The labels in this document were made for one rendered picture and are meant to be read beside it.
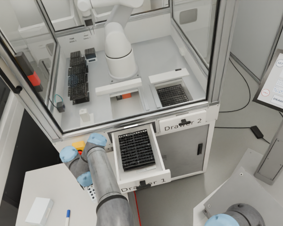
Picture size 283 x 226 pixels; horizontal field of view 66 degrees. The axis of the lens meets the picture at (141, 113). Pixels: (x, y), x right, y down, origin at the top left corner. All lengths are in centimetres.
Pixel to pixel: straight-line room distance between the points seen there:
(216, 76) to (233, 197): 59
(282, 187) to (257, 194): 122
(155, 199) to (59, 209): 95
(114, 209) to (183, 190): 150
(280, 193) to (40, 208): 179
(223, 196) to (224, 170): 114
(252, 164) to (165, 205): 87
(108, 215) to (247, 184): 62
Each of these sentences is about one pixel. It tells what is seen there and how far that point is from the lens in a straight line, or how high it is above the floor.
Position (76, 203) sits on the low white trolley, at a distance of 135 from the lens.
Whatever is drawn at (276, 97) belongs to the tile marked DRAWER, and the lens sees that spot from 141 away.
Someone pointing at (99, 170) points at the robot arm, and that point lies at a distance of 76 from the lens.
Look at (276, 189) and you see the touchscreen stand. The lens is 221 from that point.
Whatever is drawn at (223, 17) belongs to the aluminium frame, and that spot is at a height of 148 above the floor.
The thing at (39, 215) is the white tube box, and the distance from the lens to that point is 136.
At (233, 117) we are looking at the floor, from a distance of 260.
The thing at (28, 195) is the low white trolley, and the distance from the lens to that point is 151.
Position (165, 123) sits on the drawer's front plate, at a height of 90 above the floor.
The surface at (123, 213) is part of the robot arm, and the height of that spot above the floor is 134.
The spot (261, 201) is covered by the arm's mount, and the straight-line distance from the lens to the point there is 103.
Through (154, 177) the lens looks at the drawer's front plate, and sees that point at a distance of 113.
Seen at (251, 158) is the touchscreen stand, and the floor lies 4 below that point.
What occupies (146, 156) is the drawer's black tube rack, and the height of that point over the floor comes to 90.
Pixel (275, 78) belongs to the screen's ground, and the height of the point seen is 108.
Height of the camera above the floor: 193
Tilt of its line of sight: 47 degrees down
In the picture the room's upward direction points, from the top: 11 degrees counter-clockwise
